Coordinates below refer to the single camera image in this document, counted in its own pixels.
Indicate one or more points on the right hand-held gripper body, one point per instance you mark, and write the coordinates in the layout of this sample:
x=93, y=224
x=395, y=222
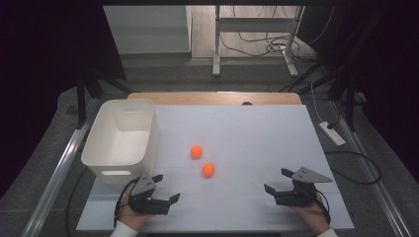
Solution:
x=296, y=197

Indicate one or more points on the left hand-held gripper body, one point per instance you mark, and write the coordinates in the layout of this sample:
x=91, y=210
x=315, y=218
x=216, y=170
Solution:
x=148, y=204

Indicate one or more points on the orange ping-pong ball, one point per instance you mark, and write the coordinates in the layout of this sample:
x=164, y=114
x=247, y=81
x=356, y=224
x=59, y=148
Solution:
x=208, y=170
x=196, y=151

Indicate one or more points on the white plastic bin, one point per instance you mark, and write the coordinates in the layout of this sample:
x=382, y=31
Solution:
x=118, y=144

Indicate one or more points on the person's left hand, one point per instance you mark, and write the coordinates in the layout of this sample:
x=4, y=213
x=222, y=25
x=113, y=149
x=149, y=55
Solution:
x=131, y=217

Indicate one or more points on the person's right hand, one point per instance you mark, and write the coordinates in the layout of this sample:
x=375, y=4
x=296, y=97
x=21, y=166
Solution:
x=313, y=215

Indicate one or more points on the white power strip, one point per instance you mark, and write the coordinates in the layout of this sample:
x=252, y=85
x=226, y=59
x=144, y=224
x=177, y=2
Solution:
x=332, y=133

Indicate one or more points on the wooden table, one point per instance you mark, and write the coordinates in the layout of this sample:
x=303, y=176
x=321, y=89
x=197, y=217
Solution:
x=214, y=98

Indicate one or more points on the black stand legs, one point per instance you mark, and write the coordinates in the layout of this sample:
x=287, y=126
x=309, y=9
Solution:
x=349, y=95
x=86, y=89

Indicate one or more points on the black curtain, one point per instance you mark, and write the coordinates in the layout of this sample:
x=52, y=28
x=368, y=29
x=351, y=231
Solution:
x=388, y=65
x=39, y=65

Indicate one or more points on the white cabinet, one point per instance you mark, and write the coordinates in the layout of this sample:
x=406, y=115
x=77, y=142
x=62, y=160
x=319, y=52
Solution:
x=148, y=29

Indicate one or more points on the white metal stand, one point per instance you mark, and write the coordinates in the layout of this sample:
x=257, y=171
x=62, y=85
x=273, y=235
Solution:
x=253, y=24

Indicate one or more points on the aluminium rail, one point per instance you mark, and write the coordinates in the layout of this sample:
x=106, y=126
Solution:
x=378, y=184
x=56, y=177

